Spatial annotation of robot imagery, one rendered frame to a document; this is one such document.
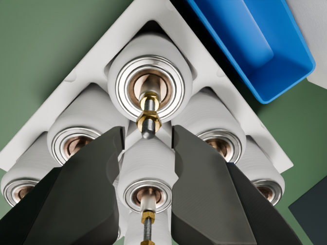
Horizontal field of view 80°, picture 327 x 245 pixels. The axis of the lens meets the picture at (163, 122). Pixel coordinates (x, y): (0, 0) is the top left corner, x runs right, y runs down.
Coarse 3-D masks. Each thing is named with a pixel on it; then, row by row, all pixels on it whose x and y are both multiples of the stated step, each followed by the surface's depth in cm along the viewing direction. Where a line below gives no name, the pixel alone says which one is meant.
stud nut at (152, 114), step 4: (144, 112) 15; (148, 112) 15; (152, 112) 15; (156, 112) 15; (140, 116) 15; (144, 116) 14; (148, 116) 14; (152, 116) 14; (156, 116) 14; (136, 120) 15; (140, 120) 14; (144, 120) 14; (156, 120) 15; (160, 120) 15; (136, 124) 15; (140, 124) 15; (156, 124) 15; (160, 124) 15; (140, 128) 15; (156, 128) 15
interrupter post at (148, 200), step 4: (144, 192) 29; (148, 192) 29; (152, 192) 29; (144, 196) 28; (148, 196) 28; (152, 196) 28; (144, 200) 28; (148, 200) 28; (152, 200) 28; (144, 204) 27; (148, 204) 27; (152, 204) 27; (144, 208) 27; (148, 208) 26; (152, 208) 27; (140, 212) 27; (152, 212) 27
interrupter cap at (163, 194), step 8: (136, 184) 28; (144, 184) 28; (152, 184) 28; (160, 184) 28; (128, 192) 29; (136, 192) 29; (160, 192) 29; (168, 192) 29; (128, 200) 29; (136, 200) 30; (160, 200) 30; (168, 200) 30; (128, 208) 30; (136, 208) 30; (160, 208) 30
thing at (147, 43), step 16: (144, 32) 32; (160, 32) 34; (128, 48) 20; (144, 48) 20; (160, 48) 20; (176, 48) 25; (112, 64) 21; (176, 64) 20; (112, 80) 21; (192, 80) 22; (112, 96) 22; (176, 112) 23
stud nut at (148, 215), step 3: (144, 213) 26; (147, 213) 26; (150, 213) 26; (153, 213) 26; (144, 216) 26; (147, 216) 26; (150, 216) 26; (153, 216) 26; (141, 219) 26; (144, 219) 26; (153, 219) 26; (141, 222) 26; (153, 222) 26
